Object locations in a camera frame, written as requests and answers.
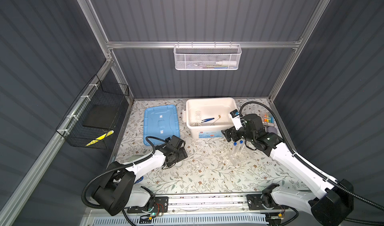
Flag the black pad in basket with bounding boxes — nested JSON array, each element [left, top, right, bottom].
[[83, 105, 118, 130]]

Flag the grey eyeglass case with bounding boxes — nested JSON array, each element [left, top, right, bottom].
[[267, 126, 278, 134]]

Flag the white plastic storage bin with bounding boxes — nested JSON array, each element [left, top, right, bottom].
[[183, 97, 237, 140]]

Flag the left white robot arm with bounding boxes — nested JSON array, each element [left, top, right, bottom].
[[82, 135, 188, 216]]

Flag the white wire mesh basket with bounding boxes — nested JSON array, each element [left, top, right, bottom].
[[173, 44, 242, 71]]

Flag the black wire wall basket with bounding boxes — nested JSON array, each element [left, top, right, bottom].
[[56, 75, 130, 150]]

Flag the clear test tube rack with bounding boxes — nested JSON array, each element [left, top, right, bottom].
[[227, 141, 255, 167]]

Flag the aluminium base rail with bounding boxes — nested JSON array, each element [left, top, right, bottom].
[[126, 192, 284, 214]]

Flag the blue plastic tweezers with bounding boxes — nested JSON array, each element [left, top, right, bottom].
[[201, 118, 215, 123]]

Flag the yellow black striped item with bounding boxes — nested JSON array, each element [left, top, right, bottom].
[[86, 130, 114, 147]]

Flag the colourful marker pack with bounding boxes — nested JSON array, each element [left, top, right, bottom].
[[262, 114, 275, 127]]

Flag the blue plastic bin lid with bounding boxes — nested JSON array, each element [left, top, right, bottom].
[[143, 105, 180, 146]]

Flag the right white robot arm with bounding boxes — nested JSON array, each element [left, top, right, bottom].
[[222, 110, 354, 226]]

